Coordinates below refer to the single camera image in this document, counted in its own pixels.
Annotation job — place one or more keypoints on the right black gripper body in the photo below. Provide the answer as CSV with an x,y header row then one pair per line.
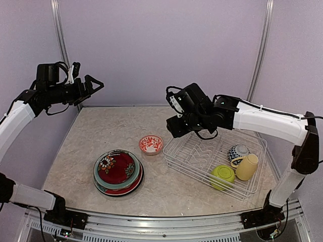
x,y
180,130

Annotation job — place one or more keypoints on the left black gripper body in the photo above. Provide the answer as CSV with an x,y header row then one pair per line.
x,y
73,95

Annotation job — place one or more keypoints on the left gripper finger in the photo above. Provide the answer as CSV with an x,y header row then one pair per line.
x,y
92,85
81,99

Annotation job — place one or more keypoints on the white red patterned bowl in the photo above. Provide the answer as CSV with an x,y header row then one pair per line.
x,y
151,144

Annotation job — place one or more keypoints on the light teal floral plate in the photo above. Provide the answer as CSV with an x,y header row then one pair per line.
x,y
124,184

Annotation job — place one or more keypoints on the yellow mug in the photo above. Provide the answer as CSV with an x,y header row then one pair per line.
x,y
245,166

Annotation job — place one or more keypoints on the pink scalloped plate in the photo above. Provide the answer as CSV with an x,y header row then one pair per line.
x,y
121,191

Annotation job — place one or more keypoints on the black rimmed beige plate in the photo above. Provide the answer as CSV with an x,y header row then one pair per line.
x,y
141,173

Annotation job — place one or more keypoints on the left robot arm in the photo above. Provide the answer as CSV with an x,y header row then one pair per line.
x,y
54,84

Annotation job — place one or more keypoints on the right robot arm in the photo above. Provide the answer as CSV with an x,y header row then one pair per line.
x,y
197,112

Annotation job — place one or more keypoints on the blue white patterned cup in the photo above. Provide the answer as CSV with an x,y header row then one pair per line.
x,y
236,151

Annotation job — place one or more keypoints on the lime green bowl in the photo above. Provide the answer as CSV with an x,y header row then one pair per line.
x,y
222,177

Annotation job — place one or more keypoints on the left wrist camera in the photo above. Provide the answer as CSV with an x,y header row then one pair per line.
x,y
73,72

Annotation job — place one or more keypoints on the white wire dish rack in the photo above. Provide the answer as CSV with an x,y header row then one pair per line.
x,y
197,158

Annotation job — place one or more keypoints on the left aluminium corner post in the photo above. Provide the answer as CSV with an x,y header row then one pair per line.
x,y
59,31

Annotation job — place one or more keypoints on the aluminium corner post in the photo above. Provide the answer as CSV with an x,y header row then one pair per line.
x,y
262,48
59,31

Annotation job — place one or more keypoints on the aluminium front rail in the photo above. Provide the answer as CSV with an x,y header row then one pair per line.
x,y
111,227

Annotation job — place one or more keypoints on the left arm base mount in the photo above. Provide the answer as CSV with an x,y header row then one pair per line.
x,y
71,219

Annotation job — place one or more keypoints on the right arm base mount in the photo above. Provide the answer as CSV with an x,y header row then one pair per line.
x,y
256,218

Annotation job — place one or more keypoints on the right aluminium corner post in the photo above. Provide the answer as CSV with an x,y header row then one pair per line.
x,y
262,48

